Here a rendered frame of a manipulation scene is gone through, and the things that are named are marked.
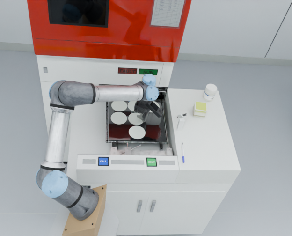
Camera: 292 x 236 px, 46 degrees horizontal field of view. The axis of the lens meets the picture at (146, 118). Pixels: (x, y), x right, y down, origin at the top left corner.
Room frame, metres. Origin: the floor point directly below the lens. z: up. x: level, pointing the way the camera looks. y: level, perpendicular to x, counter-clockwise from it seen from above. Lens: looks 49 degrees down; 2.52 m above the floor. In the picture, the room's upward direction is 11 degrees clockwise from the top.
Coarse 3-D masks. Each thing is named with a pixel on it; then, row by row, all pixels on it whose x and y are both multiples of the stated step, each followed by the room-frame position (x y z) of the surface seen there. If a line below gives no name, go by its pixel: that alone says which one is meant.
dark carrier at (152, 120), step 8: (160, 104) 1.57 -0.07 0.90; (112, 112) 1.42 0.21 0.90; (128, 112) 1.45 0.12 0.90; (136, 112) 1.46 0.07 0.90; (152, 112) 1.49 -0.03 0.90; (128, 120) 1.38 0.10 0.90; (152, 120) 1.42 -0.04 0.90; (160, 120) 1.44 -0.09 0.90; (112, 128) 1.30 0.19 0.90; (120, 128) 1.31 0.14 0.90; (128, 128) 1.32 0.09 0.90; (144, 128) 1.35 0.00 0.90; (152, 128) 1.36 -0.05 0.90; (160, 128) 1.37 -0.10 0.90; (112, 136) 1.24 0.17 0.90; (120, 136) 1.25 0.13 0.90; (128, 136) 1.26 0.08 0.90; (144, 136) 1.29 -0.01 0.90; (152, 136) 1.30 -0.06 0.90; (160, 136) 1.31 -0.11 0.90
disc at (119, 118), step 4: (116, 112) 1.43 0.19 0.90; (120, 112) 1.44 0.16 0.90; (112, 116) 1.39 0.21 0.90; (116, 116) 1.40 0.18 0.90; (120, 116) 1.41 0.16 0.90; (124, 116) 1.41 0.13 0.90; (112, 120) 1.36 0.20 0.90; (116, 120) 1.37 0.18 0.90; (120, 120) 1.37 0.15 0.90; (124, 120) 1.38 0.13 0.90
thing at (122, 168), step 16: (80, 160) 1.00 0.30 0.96; (96, 160) 1.02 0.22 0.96; (112, 160) 1.04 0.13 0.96; (128, 160) 1.06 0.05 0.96; (144, 160) 1.07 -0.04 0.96; (160, 160) 1.10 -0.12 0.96; (176, 160) 1.12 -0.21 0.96; (80, 176) 0.94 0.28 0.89; (96, 176) 0.96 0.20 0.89; (112, 176) 0.98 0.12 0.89; (128, 176) 1.00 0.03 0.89; (144, 176) 1.02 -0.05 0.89; (160, 176) 1.04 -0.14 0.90; (176, 176) 1.05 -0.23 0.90
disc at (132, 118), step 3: (132, 114) 1.44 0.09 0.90; (135, 114) 1.45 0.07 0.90; (138, 114) 1.45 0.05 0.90; (129, 117) 1.41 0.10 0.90; (132, 117) 1.42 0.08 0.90; (135, 117) 1.42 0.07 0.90; (129, 120) 1.39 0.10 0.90; (132, 120) 1.39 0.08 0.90; (135, 120) 1.40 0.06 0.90; (138, 120) 1.40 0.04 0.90; (141, 120) 1.41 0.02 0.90; (132, 123) 1.37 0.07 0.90; (135, 123) 1.37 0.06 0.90; (138, 123) 1.38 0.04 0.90; (141, 123) 1.38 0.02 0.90
